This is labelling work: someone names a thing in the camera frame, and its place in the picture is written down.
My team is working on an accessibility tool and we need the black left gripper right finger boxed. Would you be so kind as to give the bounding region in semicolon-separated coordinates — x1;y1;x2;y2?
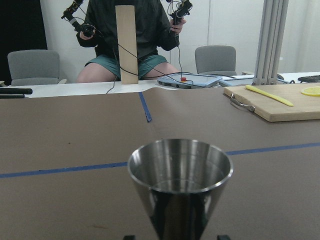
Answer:
216;235;231;240

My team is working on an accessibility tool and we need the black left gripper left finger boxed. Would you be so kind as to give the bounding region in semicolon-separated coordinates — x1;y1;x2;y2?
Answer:
123;235;136;240

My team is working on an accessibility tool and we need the steel jigger measuring cup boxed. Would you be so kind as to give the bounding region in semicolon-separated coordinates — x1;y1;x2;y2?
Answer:
127;139;234;240

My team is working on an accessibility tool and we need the blue tape line crosswise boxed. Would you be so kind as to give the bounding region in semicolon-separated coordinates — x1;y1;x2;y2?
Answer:
0;142;320;179

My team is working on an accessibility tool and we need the blue tape line lengthwise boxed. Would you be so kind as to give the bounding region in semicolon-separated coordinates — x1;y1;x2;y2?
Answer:
138;92;152;123

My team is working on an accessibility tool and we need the yellow plastic knife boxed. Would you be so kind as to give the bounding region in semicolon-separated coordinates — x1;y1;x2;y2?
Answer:
245;85;294;107

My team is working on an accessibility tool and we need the wooden cutting board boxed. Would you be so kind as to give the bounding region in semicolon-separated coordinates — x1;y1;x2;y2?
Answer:
223;83;320;122

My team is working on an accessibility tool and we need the teach pendant with red button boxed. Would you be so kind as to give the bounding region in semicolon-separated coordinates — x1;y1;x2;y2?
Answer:
157;73;223;89

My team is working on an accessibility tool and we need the grey office chair right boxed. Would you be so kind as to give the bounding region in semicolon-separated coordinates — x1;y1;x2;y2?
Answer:
194;45;237;76

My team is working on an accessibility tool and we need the grey office chair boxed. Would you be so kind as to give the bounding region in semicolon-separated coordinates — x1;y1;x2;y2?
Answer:
7;49;68;87
194;45;237;76

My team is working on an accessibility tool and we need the black keyboard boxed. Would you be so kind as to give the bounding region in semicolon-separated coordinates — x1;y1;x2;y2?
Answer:
297;75;320;83

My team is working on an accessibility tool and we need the grey office chair left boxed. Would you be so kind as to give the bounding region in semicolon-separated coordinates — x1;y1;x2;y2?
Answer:
7;49;68;87

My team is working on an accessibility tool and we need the seated operator in black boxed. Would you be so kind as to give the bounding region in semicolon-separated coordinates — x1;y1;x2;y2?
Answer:
76;0;186;83

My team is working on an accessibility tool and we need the upright wooden plank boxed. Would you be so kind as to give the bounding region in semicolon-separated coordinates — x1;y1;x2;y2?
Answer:
115;4;139;85

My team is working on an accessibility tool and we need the aluminium frame post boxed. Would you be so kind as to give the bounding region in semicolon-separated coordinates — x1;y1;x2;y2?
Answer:
252;0;289;86

